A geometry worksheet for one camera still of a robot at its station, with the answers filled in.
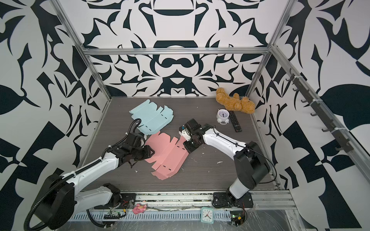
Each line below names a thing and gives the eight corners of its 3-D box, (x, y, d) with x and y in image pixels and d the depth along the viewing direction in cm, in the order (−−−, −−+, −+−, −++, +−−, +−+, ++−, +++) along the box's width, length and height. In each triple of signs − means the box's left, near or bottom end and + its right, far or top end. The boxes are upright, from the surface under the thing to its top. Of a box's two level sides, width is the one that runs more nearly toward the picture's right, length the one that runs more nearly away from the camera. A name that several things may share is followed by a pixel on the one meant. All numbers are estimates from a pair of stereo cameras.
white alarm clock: (217, 124, 107) (218, 121, 104) (215, 111, 114) (216, 108, 111) (230, 124, 107) (231, 121, 104) (227, 112, 114) (228, 109, 111)
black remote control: (235, 132, 102) (236, 130, 100) (228, 113, 113) (228, 111, 111) (241, 131, 103) (242, 129, 101) (232, 112, 113) (233, 110, 111)
